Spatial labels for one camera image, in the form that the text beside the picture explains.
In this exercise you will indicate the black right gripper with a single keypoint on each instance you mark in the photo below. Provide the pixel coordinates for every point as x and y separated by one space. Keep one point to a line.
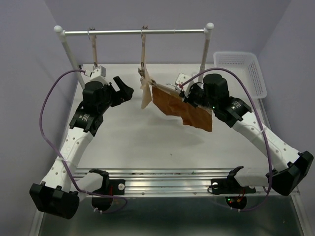
188 99

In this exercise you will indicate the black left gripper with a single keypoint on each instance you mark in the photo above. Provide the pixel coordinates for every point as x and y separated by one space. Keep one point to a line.
126 92

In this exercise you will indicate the brown underwear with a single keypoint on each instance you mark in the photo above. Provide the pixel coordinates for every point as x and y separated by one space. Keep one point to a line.
198 118

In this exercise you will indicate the wooden hanger for brown underwear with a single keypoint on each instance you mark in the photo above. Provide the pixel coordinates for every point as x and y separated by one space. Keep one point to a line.
168 100

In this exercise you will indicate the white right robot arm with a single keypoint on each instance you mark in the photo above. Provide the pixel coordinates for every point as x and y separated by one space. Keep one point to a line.
286 165

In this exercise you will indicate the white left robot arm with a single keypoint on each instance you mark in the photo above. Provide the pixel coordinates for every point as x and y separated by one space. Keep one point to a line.
58 193

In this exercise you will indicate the cream underwear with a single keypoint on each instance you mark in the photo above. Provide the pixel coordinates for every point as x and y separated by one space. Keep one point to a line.
146 81

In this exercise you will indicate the wooden hanger with cream underwear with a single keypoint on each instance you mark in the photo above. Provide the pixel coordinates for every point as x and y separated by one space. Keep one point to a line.
141 69

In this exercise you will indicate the empty wooden clip hanger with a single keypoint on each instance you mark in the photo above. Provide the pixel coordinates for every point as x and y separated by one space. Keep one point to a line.
92 39

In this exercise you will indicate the white plastic basket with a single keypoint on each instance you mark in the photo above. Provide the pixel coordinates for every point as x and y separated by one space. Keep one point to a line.
246 66

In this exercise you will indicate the white metal clothes rack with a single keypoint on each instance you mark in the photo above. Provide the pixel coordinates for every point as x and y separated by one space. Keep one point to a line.
63 34

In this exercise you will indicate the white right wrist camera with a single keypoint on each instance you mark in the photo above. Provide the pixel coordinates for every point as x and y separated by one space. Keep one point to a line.
181 79

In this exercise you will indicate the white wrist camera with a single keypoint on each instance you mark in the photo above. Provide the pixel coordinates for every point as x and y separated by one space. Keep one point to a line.
181 79
98 74

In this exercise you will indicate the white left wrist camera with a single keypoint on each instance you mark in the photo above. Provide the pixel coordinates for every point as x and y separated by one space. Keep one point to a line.
98 74

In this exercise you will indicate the aluminium mounting rail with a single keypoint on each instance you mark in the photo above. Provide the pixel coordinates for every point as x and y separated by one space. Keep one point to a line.
191 182

